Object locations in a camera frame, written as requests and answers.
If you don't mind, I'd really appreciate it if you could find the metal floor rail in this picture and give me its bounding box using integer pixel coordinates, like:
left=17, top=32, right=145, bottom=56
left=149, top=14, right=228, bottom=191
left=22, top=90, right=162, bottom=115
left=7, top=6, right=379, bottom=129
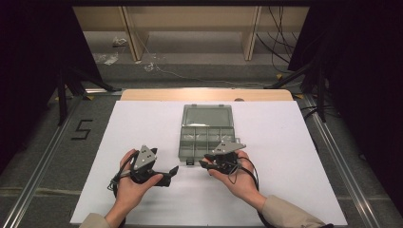
left=2, top=94, right=84, bottom=228
left=303, top=94, right=382, bottom=228

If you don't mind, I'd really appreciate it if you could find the black metal stand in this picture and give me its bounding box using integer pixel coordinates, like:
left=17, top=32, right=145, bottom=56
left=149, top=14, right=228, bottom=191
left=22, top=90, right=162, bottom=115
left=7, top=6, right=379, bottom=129
left=264, top=59, right=328, bottom=124
left=56, top=66, right=124, bottom=127

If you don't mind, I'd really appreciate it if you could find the person's left hand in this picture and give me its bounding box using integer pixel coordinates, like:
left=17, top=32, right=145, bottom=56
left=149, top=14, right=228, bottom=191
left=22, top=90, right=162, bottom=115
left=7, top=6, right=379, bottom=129
left=115, top=148, right=164, bottom=209

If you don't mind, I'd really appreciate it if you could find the right gripper cable with strap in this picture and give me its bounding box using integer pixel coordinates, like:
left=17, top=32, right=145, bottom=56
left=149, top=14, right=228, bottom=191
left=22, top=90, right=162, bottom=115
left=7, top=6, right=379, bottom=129
left=227, top=156, right=271, bottom=228

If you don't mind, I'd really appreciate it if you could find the dark curtain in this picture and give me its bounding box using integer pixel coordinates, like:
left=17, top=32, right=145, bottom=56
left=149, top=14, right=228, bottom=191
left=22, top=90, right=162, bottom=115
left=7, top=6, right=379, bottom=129
left=287, top=0, right=403, bottom=217
left=0, top=0, right=104, bottom=174

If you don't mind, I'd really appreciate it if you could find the bundle of black floor cables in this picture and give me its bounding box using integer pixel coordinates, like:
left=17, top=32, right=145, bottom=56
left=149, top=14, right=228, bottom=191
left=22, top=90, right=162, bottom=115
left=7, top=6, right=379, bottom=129
left=256, top=6, right=302, bottom=74

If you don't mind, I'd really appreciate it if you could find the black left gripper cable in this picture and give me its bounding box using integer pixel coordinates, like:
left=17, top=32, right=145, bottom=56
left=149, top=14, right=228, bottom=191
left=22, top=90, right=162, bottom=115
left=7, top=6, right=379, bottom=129
left=107, top=151, right=141, bottom=198

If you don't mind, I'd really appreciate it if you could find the crumpled clear plastic scrap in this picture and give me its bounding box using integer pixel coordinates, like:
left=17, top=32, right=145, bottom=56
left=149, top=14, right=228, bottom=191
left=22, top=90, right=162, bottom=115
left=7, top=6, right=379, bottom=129
left=111, top=35, right=128, bottom=48

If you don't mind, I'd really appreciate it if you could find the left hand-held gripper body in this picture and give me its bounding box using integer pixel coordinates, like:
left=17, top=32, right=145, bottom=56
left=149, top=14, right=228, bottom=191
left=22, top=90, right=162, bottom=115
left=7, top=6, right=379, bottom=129
left=129, top=144, right=172, bottom=188

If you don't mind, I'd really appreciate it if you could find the flat clear plastic scrap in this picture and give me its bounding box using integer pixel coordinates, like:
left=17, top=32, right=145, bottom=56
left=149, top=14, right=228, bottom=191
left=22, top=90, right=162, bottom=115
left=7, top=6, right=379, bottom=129
left=94, top=52, right=120, bottom=67

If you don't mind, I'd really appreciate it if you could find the person's right hand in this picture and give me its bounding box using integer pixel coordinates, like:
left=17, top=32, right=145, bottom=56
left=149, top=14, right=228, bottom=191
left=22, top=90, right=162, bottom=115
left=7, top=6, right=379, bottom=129
left=207, top=150, right=268, bottom=212

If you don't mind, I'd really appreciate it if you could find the grey clear plastic organizer box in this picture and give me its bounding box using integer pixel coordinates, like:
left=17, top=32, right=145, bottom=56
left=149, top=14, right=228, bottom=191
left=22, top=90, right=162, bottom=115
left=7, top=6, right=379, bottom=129
left=178, top=104, right=242, bottom=166

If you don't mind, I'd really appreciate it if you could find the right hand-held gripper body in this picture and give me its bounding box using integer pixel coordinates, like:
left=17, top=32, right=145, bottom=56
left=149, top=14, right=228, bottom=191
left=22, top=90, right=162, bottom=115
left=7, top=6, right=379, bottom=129
left=208, top=140, right=247, bottom=175

